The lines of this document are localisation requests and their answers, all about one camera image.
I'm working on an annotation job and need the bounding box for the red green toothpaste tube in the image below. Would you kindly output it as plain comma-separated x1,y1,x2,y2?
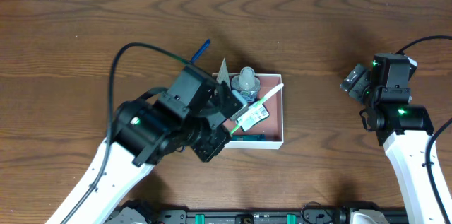
231,134,266,142

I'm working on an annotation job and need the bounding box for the white lotion tube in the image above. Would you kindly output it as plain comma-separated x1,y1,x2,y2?
217,59,231,88

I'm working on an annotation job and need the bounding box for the blue soap pump bottle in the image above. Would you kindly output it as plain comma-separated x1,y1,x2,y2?
231,66,261,102

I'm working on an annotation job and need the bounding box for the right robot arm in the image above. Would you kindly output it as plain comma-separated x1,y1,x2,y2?
340,53,451,223

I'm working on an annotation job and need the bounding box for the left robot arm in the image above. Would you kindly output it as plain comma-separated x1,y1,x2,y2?
48,65,247,223

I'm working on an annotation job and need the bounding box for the white box with pink interior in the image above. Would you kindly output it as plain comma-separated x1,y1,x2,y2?
224,73,284,150

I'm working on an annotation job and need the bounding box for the green white toothbrush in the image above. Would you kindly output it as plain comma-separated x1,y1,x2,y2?
230,83,284,136

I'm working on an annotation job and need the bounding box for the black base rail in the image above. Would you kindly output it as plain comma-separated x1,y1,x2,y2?
106,207,352,224

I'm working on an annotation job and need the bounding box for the green white soap box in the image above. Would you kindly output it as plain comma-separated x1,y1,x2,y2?
235,102,269,131

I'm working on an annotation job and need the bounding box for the blue disposable razor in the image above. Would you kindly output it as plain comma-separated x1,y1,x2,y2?
190,39,211,64

